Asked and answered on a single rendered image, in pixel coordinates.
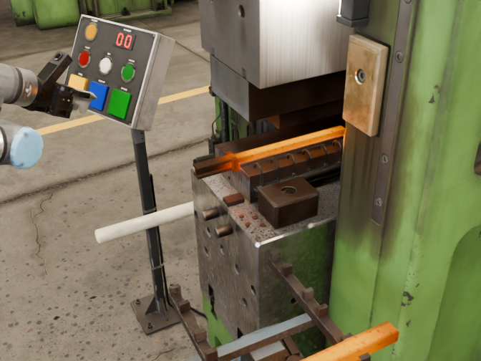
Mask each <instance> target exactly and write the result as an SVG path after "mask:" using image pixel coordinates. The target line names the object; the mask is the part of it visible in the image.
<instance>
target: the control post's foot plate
mask: <svg viewBox="0 0 481 361"><path fill-rule="evenodd" d="M165 300H166V306H167V310H166V309H165V305H164V301H163V298H160V309H161V312H158V308H157V299H156V296H155V294H151V295H148V296H146V297H143V298H140V299H139V298H136V300H134V301H132V302H131V303H130V304H131V306H132V310H133V311H134V313H135V314H136V316H137V321H138V322H139V323H140V324H141V326H142V329H143V330H144V332H145V334H146V335H149V334H153V333H156V332H159V331H162V330H166V329H170V328H171V327H174V326H175V325H177V324H182V322H181V321H180V318H179V316H178V315H177V313H176V311H175V309H174V307H171V306H169V305H168V303H167V297H166V293H165Z"/></svg>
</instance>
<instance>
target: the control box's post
mask: <svg viewBox="0 0 481 361"><path fill-rule="evenodd" d="M130 129H131V134H132V141H133V146H134V152H135V161H136V166H137V176H138V181H139V187H140V196H141V201H142V207H143V209H144V210H145V211H147V210H150V209H153V208H154V206H153V200H152V190H151V184H150V173H149V168H148V161H147V151H146V145H145V131H144V130H137V129H132V128H130ZM151 213H154V211H151V212H149V213H144V212H143V216H145V215H147V214H151ZM145 231H146V237H147V246H148V251H149V257H150V264H151V266H152V267H153V268H154V267H156V266H160V265H161V261H160V251H159V245H158V239H157V229H156V227H153V228H149V229H146V230H145ZM151 272H152V281H153V286H154V292H155V296H156V299H157V308H158V312H161V309H160V298H163V301H164V305H165V309H166V310H167V306H166V300H165V290H164V284H163V277H162V267H161V268H159V269H155V270H152V269H151Z"/></svg>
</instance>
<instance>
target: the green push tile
mask: <svg viewBox="0 0 481 361"><path fill-rule="evenodd" d="M131 98H132V95H131V94H129V93H126V92H123V91H121V90H116V89H113V91H112V96H111V99H110V104H109V107H108V110H107V113H109V114H111V115H114V116H116V117H119V118H122V119H123V120H126V117H127V112H128V109H129V106H130V101H131Z"/></svg>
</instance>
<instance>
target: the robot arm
mask: <svg viewBox="0 0 481 361"><path fill-rule="evenodd" d="M72 61H73V59H72V58H71V57H70V56H69V54H68V53H66V52H61V51H57V52H56V53H55V55H54V56H53V57H52V58H51V59H50V60H49V62H48V63H47V64H46V65H45V67H44V68H43V69H42V70H41V72H40V73H39V74H38V75H37V76H36V75H35V74H34V73H33V72H32V71H30V70H27V69H22V68H19V67H12V66H9V65H6V64H1V63H0V114H1V108H2V105H3V103H5V104H11V105H18V106H21V107H22V108H24V109H27V110H29V111H39V112H45V113H46V114H50V115H53V116H56V117H64V118H69V117H70V115H71V112H72V110H77V109H78V108H79V111H80V113H82V114H83V113H86V111H87V108H88V107H89V104H90V102H91V101H92V100H96V99H97V97H96V96H95V94H94V93H91V92H88V91H84V90H80V89H77V88H74V87H70V86H68V85H65V84H62V83H59V82H57V80H58V79H59V77H60V76H61V75H62V74H63V72H64V71H65V70H66V68H68V66H69V65H70V64H71V63H72ZM42 151H43V140H42V137H41V135H40V134H39V133H38V132H37V131H36V130H33V129H32V128H31V127H25V126H23V125H18V124H16V123H13V122H9V121H7V120H3V119H1V118H0V165H12V166H14V167H15V168H18V169H28V168H31V167H32V166H34V165H35V164H36V163H37V162H38V161H39V159H40V157H41V156H42Z"/></svg>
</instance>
